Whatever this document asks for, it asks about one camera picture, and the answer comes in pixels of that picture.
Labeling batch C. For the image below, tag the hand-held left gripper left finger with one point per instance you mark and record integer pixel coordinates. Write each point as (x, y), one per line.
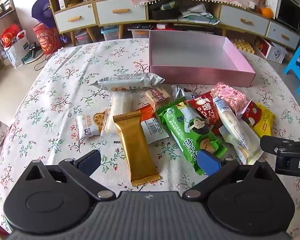
(90, 160)

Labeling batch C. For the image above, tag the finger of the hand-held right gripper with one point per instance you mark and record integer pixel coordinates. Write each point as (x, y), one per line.
(268, 143)

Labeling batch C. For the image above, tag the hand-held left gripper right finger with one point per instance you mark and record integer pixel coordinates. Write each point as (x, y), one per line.
(208, 161)

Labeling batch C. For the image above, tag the yellow snack packet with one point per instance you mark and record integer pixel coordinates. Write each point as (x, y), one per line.
(266, 122)

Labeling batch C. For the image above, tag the small white orange snack packet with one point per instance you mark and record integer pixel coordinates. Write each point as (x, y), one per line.
(86, 127)

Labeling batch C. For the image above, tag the green snack packet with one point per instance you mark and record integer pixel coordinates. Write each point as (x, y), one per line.
(185, 130)

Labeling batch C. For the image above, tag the gold snack packet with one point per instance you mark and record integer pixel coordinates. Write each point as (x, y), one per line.
(137, 150)

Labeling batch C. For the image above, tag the clear cream cake packet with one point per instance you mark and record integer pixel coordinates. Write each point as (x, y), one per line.
(118, 105)

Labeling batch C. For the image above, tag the pink flower snack packet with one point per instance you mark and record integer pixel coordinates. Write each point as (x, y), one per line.
(227, 92)

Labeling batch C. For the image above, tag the silver dark snack packet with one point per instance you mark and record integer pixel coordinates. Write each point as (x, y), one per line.
(178, 92)

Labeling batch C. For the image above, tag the brown wafer packet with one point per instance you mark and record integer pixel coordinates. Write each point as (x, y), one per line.
(157, 97)

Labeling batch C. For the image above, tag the long silver white snack packet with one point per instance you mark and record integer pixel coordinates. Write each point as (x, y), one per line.
(130, 80)

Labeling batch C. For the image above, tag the pink cardboard box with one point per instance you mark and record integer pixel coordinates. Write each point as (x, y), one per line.
(190, 52)

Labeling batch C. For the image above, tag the clear cracker packet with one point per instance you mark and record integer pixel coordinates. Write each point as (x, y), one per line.
(245, 145)

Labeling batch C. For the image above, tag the white printed box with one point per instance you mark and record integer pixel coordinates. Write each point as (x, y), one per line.
(277, 55)

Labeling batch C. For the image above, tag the floral tablecloth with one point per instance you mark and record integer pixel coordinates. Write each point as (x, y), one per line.
(65, 80)

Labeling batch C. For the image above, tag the white cabinet drawer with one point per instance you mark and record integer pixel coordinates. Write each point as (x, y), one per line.
(75, 12)
(120, 17)
(242, 13)
(282, 33)

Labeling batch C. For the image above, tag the yellow egg tray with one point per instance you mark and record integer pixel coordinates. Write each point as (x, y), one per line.
(242, 46)

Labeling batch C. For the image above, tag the microwave oven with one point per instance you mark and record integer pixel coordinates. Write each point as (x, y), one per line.
(290, 12)

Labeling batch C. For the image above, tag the blue lid storage bin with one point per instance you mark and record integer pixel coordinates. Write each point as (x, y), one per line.
(110, 33)

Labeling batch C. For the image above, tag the red round gift bag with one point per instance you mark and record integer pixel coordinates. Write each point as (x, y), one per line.
(45, 40)

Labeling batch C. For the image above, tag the white shopping bag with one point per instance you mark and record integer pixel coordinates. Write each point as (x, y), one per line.
(15, 52)

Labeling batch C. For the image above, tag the wide clear storage bin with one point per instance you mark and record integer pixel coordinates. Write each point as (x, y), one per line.
(139, 33)

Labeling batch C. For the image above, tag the pile of papers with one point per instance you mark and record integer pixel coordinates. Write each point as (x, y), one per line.
(197, 17)

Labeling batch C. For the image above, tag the long wooden low cabinet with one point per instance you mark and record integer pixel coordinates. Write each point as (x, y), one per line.
(215, 7)

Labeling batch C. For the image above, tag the black container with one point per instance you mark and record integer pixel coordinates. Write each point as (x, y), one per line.
(165, 14)

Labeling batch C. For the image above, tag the purple round object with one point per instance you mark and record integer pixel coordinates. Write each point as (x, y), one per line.
(43, 10)

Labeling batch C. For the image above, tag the tall wooden shelf cabinet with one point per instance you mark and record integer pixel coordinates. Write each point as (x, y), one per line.
(51, 5)

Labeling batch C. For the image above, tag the white carton box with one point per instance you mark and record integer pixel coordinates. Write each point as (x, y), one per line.
(62, 2)

